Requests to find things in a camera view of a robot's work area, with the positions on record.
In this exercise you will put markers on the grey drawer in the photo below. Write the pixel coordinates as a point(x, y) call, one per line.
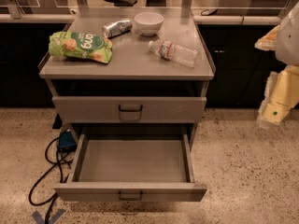
point(116, 109)
point(132, 168)

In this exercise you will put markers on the silver soda can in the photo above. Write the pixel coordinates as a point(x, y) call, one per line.
point(116, 28)

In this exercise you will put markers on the white bowl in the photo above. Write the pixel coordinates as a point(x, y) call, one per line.
point(148, 23)

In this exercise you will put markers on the black chair seat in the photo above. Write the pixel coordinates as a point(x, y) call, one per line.
point(122, 3)

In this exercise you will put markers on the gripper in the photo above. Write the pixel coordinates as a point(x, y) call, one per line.
point(288, 40)

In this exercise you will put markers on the blue power box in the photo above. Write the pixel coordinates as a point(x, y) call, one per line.
point(66, 142)

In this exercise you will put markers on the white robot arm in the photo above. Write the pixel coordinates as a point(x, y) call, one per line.
point(284, 39)

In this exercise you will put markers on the green snack bag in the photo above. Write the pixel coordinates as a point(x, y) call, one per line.
point(80, 45)

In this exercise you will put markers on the clear plastic water bottle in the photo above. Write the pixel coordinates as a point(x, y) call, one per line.
point(174, 52)

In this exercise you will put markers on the grey drawer cabinet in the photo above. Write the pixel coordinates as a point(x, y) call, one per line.
point(134, 71)

